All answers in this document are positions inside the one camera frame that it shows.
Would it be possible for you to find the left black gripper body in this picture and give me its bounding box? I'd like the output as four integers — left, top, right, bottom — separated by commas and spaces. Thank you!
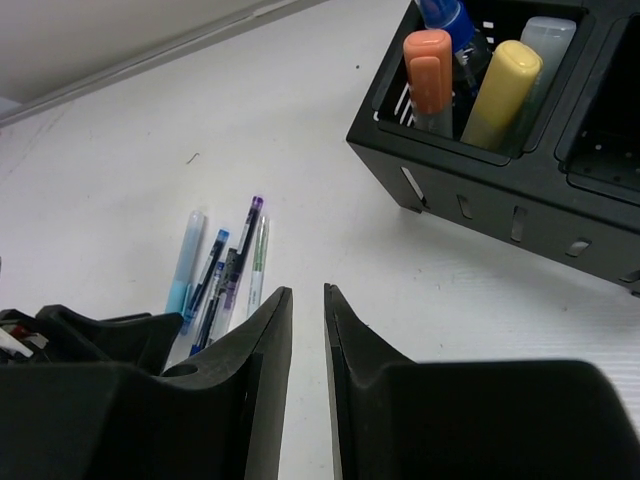
1, 305, 183, 375

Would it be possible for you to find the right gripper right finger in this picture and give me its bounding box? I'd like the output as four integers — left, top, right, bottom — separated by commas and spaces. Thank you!
324, 284, 639, 479

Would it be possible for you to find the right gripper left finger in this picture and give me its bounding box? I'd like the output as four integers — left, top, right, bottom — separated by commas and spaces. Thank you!
1, 287, 293, 479

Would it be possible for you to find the green white pen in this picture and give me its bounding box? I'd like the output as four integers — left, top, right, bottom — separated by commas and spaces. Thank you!
247, 215, 269, 318

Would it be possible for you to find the light blue pen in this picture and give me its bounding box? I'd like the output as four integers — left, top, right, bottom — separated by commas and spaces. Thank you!
164, 210, 205, 313

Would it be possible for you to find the dark blue pen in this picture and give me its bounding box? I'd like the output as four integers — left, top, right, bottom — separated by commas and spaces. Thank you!
189, 248, 237, 356

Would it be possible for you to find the blue black pen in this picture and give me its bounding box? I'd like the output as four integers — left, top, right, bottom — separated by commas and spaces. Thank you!
180, 229, 230, 335

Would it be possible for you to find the purple pen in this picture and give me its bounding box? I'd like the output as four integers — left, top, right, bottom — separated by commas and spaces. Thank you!
220, 196, 264, 331

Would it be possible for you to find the yellow highlighter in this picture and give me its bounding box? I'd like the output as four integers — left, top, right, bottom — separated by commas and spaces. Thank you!
461, 40, 543, 151

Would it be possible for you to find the orange highlighter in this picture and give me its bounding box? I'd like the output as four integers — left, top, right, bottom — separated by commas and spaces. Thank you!
403, 29, 453, 138

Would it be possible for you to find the blue marker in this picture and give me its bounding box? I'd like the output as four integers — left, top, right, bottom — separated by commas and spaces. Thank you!
415, 0, 492, 100

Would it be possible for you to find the green highlighter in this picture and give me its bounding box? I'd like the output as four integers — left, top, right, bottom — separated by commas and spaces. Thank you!
505, 16, 577, 155

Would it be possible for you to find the black stationery organizer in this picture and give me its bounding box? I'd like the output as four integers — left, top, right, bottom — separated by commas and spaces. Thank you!
347, 1, 639, 292

